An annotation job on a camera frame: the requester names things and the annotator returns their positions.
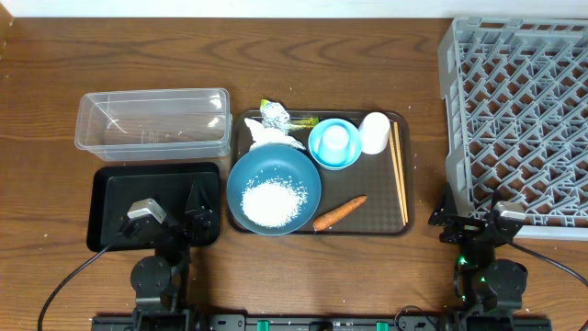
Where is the wooden chopstick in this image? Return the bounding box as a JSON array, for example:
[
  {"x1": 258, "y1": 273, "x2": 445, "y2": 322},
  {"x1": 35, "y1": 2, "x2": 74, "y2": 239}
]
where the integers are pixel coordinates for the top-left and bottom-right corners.
[
  {"x1": 393, "y1": 121, "x2": 408, "y2": 225},
  {"x1": 389, "y1": 126, "x2": 407, "y2": 226}
]

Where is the brown serving tray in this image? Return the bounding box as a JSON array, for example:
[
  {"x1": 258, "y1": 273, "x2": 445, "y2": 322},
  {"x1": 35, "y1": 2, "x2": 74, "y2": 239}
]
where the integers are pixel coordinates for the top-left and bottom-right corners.
[{"x1": 226, "y1": 108, "x2": 416, "y2": 237}]

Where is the dark blue plate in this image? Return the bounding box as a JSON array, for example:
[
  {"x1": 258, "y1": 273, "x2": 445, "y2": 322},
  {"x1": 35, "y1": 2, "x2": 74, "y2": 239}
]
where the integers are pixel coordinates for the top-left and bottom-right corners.
[{"x1": 226, "y1": 144, "x2": 322, "y2": 235}]

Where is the white rice pile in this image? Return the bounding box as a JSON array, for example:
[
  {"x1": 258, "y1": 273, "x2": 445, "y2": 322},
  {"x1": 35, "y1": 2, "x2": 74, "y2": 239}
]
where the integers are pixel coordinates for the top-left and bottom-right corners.
[{"x1": 241, "y1": 178, "x2": 308, "y2": 228}]

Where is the light blue bowl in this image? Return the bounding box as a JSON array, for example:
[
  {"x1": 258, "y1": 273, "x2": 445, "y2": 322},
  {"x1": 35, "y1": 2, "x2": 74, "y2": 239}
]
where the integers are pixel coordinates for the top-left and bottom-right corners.
[{"x1": 308, "y1": 119, "x2": 362, "y2": 170}]

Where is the foil wrapper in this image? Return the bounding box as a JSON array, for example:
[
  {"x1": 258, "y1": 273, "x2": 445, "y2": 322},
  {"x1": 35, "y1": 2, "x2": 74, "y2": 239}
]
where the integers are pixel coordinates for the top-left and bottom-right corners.
[{"x1": 259, "y1": 99, "x2": 290, "y2": 133}]

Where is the grey dishwasher rack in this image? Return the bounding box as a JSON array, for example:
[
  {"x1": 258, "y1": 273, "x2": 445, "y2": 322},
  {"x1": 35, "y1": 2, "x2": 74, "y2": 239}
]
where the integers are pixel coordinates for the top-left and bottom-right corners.
[{"x1": 437, "y1": 17, "x2": 587, "y2": 241}]

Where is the white cup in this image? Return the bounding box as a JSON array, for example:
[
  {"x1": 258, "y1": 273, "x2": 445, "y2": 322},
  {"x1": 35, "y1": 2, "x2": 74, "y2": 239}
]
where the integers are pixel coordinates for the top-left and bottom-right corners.
[{"x1": 358, "y1": 112, "x2": 390, "y2": 154}]

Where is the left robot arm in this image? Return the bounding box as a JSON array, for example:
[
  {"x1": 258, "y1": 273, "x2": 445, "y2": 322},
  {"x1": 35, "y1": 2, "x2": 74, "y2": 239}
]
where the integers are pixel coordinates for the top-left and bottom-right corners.
[{"x1": 121, "y1": 177, "x2": 220, "y2": 321}]

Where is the white napkin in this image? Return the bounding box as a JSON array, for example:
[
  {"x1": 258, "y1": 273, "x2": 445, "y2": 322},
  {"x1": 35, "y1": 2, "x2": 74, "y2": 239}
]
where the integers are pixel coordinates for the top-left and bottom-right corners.
[{"x1": 244, "y1": 119, "x2": 306, "y2": 151}]

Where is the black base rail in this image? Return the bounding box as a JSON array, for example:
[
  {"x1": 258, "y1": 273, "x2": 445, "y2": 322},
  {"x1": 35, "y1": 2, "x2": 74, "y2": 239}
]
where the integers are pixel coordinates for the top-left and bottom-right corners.
[{"x1": 91, "y1": 314, "x2": 552, "y2": 331}]

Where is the black plastic tray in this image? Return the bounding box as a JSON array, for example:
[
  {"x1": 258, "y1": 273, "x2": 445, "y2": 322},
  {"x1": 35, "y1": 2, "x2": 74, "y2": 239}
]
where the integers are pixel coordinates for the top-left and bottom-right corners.
[{"x1": 86, "y1": 162, "x2": 221, "y2": 252}]

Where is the light blue cup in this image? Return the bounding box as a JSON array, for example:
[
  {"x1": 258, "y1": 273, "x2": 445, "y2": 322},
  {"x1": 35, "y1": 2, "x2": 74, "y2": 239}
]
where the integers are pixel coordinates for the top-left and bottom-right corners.
[{"x1": 318, "y1": 125, "x2": 350, "y2": 166}]

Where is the orange carrot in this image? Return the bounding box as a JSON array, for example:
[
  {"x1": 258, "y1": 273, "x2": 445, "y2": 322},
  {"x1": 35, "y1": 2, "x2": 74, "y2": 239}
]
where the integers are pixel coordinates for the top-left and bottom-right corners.
[{"x1": 312, "y1": 195, "x2": 368, "y2": 231}]

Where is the right wooden chopstick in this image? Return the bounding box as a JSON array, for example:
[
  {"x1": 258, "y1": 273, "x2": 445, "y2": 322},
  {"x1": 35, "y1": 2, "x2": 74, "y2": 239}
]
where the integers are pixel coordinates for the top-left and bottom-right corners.
[{"x1": 393, "y1": 121, "x2": 408, "y2": 225}]

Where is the left wooden chopstick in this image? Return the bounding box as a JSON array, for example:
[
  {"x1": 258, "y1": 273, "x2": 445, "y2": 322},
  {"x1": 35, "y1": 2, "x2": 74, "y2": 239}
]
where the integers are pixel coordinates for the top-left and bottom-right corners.
[{"x1": 389, "y1": 126, "x2": 407, "y2": 226}]

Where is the yellow-green snack wrapper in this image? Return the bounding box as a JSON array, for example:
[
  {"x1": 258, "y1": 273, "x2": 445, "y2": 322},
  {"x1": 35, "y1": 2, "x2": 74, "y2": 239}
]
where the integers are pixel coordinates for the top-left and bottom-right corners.
[{"x1": 288, "y1": 117, "x2": 320, "y2": 131}]

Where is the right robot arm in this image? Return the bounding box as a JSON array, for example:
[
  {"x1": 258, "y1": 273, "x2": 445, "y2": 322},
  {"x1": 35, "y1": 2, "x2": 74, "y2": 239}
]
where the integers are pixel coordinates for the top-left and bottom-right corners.
[{"x1": 428, "y1": 184, "x2": 528, "y2": 320}]

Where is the clear plastic bin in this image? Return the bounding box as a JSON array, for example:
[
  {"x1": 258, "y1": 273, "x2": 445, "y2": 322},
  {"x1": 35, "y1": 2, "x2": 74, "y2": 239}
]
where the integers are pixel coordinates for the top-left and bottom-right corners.
[{"x1": 74, "y1": 88, "x2": 232, "y2": 162}]

